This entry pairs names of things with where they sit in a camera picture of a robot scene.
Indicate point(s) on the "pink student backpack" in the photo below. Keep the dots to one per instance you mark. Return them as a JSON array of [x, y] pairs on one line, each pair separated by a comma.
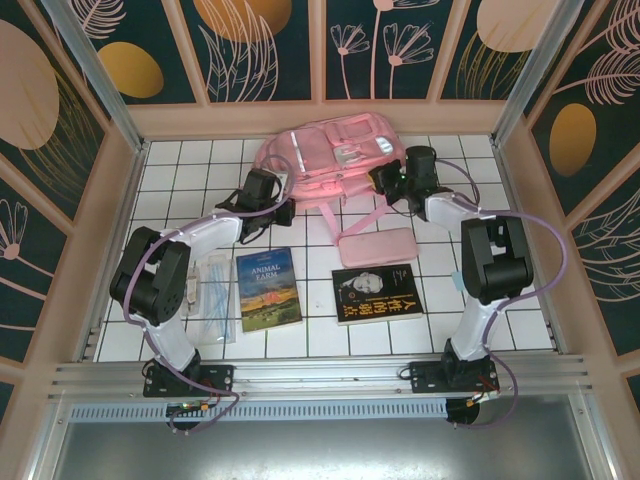
[[320, 150]]

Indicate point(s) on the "pink pencil case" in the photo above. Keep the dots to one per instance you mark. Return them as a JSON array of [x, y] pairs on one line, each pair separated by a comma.
[[375, 247]]

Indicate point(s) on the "Animal Farm paperback book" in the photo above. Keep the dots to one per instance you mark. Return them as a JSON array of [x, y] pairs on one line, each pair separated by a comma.
[[267, 290]]

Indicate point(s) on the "clear bag of blue pens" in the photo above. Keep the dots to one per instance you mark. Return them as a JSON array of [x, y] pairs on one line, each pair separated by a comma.
[[217, 300]]

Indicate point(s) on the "black book with portrait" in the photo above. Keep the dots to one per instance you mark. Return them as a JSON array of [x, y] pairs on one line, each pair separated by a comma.
[[375, 295]]

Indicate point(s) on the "small clear plastic packet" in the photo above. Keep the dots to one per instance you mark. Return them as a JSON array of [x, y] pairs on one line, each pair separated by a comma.
[[192, 295]]

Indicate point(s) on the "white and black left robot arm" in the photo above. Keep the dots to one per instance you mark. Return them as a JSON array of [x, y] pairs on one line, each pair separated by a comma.
[[170, 340]]

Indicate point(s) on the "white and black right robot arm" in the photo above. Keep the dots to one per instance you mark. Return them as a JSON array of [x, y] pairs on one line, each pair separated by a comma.
[[475, 325]]

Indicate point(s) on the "small circuit board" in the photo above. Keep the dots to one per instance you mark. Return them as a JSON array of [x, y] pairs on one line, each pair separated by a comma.
[[187, 406]]

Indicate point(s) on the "shiny metal sheet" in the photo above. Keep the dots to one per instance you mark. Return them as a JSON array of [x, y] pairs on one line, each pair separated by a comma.
[[320, 450]]

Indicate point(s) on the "yellow power connector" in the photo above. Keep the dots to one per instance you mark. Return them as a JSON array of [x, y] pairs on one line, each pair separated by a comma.
[[482, 399]]

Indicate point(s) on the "aluminium frame post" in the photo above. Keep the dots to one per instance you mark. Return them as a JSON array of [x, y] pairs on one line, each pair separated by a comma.
[[539, 70], [96, 75]]

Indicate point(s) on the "aluminium mounting rail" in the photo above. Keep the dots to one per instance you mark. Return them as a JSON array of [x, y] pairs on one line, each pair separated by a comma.
[[325, 372]]

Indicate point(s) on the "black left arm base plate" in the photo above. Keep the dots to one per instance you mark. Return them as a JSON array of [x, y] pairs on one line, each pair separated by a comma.
[[220, 377]]

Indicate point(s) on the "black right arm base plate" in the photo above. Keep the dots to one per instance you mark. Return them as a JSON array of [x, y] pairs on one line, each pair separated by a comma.
[[425, 375]]

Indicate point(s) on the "grey side bracket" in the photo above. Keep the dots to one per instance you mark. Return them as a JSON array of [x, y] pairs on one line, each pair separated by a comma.
[[557, 340]]

